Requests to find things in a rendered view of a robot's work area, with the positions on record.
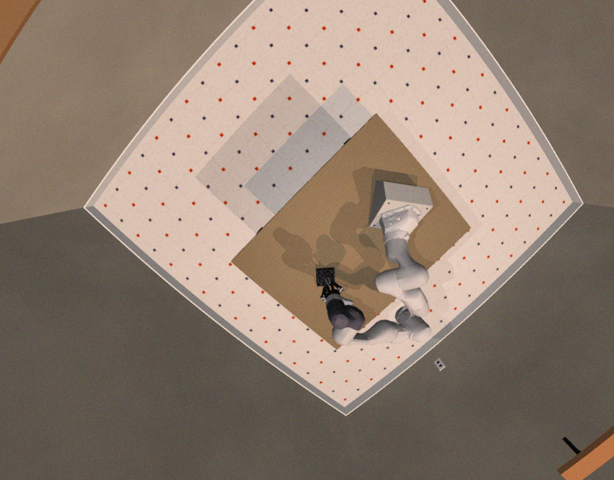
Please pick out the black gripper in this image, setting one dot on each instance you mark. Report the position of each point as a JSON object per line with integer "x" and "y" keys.
{"x": 333, "y": 291}

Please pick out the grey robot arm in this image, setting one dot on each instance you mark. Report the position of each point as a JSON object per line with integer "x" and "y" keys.
{"x": 396, "y": 226}

